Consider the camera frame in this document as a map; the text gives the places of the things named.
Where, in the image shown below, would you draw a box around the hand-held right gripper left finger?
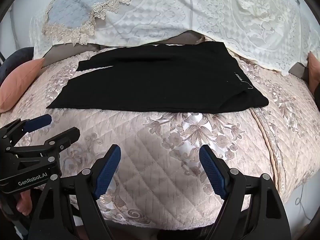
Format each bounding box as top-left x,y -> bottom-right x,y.
27,144 -> 122,240

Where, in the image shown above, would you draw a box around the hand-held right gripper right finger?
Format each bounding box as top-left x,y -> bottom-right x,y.
199,144 -> 292,240

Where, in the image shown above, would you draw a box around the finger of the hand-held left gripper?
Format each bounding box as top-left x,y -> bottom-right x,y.
10,127 -> 81,161
0,114 -> 52,152

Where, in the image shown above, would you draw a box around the black pants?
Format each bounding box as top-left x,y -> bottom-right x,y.
46,41 -> 269,113

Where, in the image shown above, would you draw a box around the person's left hand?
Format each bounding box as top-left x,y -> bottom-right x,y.
16,188 -> 33,216

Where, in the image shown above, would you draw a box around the pink pillow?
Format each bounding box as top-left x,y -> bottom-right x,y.
0,58 -> 45,113
307,51 -> 320,95

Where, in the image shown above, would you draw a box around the pink quilted floral bedspread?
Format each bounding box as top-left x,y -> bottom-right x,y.
0,47 -> 318,230

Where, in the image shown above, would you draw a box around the grey blue quilted cushion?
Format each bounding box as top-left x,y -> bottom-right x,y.
47,0 -> 125,29

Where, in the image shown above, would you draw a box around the white lace cover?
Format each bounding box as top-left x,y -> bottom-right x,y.
30,0 -> 313,77

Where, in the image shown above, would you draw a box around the thin grey cable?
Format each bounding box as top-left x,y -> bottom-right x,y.
295,177 -> 313,220

